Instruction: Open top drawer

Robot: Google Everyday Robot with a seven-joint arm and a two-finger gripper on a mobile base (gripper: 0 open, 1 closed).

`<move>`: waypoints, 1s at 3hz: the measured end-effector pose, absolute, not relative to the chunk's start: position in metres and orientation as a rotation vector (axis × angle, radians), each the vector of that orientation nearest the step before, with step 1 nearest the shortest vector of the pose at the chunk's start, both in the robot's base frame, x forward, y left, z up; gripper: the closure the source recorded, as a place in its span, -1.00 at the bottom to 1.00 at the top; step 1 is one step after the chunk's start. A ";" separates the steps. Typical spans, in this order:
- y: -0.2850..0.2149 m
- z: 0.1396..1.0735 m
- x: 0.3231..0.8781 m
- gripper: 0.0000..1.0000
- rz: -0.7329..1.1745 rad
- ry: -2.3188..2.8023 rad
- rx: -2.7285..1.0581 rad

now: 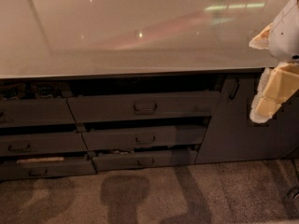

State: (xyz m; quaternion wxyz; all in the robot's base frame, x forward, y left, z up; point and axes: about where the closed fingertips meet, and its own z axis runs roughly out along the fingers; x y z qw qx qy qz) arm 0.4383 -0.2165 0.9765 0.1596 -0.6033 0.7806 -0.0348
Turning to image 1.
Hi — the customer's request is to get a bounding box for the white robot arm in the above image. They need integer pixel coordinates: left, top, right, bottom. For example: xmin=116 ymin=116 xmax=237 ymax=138
xmin=249 ymin=0 xmax=299 ymax=123

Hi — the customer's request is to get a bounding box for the cream gripper finger short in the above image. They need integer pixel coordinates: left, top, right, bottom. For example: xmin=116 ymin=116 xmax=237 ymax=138
xmin=249 ymin=23 xmax=272 ymax=49

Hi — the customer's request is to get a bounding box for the cream gripper finger long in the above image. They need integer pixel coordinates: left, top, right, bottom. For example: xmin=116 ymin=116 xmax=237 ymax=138
xmin=249 ymin=62 xmax=299 ymax=123

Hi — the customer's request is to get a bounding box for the dark snack packets left drawer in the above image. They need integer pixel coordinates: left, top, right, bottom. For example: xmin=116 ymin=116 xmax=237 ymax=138
xmin=0 ymin=82 xmax=63 ymax=101

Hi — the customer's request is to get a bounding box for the dark grey drawer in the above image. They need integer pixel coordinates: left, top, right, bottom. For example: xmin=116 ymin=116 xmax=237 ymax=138
xmin=67 ymin=91 xmax=220 ymax=123
xmin=0 ymin=133 xmax=87 ymax=156
xmin=0 ymin=159 xmax=96 ymax=181
xmin=82 ymin=125 xmax=206 ymax=150
xmin=0 ymin=98 xmax=74 ymax=127
xmin=93 ymin=149 xmax=197 ymax=171

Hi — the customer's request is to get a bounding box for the dark grey cabinet door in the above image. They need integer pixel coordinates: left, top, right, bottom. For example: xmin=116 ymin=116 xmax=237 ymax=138
xmin=196 ymin=74 xmax=299 ymax=163

